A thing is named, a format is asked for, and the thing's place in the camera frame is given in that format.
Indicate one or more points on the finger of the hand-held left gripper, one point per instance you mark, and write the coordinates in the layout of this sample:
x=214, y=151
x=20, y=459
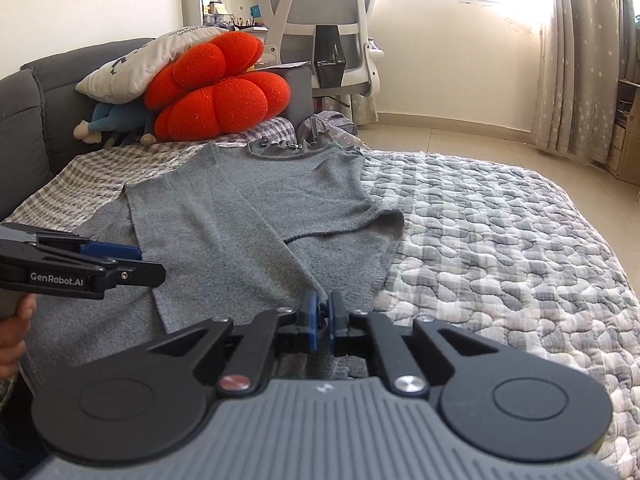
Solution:
x=115, y=252
x=140, y=274

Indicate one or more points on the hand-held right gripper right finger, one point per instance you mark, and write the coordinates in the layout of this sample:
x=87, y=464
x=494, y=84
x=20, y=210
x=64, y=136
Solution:
x=332, y=317

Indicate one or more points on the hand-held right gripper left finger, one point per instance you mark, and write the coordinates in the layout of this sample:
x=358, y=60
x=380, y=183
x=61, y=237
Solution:
x=312, y=320

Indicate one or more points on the grey knit sweater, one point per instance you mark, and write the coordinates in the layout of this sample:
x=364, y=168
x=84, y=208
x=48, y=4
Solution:
x=225, y=220

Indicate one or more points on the person's left hand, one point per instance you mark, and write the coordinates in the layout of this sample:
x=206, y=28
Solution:
x=10, y=350

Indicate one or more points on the dark grey sofa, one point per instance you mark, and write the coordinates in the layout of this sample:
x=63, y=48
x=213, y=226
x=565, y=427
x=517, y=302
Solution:
x=30, y=150

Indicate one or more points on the blue plush toy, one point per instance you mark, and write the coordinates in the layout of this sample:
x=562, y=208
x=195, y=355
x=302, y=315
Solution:
x=120, y=117

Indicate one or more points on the grey checked quilt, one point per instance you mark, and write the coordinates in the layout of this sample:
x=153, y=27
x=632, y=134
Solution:
x=500, y=260

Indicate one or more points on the red lobed plush cushion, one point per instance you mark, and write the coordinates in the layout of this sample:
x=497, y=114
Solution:
x=220, y=105

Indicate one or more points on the white printed pillow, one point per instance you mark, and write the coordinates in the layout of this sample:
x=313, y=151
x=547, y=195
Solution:
x=130, y=70

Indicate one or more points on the grey patterned backpack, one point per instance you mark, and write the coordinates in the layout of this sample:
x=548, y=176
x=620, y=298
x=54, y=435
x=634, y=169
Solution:
x=340, y=132

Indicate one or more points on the dark grey box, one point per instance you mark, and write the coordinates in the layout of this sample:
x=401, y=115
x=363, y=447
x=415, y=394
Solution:
x=297, y=95

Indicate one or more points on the paper sheet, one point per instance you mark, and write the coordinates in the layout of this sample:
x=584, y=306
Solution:
x=285, y=65

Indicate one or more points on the white mesh office chair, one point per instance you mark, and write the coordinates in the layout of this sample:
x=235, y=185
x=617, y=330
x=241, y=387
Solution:
x=300, y=0

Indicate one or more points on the wooden desk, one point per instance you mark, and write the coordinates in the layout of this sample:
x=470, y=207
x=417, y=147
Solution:
x=625, y=160

